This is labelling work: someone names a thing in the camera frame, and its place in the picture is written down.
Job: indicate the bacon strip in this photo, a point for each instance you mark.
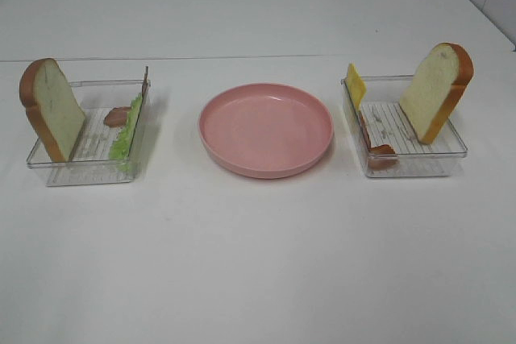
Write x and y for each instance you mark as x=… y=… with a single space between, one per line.
x=380 y=157
x=119 y=116

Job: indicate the green lettuce leaf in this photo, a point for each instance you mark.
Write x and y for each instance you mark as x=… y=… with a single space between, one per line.
x=120 y=148

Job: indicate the bread slice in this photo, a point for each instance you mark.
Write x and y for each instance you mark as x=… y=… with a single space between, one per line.
x=437 y=86
x=51 y=108

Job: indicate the pink round plate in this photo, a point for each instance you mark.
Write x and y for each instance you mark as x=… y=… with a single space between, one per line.
x=265 y=130

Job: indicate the yellow cheese slice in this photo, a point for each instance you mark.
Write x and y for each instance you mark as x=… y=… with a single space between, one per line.
x=355 y=86

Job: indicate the right clear plastic container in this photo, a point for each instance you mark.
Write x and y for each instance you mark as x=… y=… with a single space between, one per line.
x=387 y=124

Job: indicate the clear plastic container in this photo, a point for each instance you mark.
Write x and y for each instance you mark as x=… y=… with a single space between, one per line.
x=91 y=162
x=387 y=124

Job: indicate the left clear plastic container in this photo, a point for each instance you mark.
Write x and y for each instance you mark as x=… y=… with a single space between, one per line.
x=91 y=162

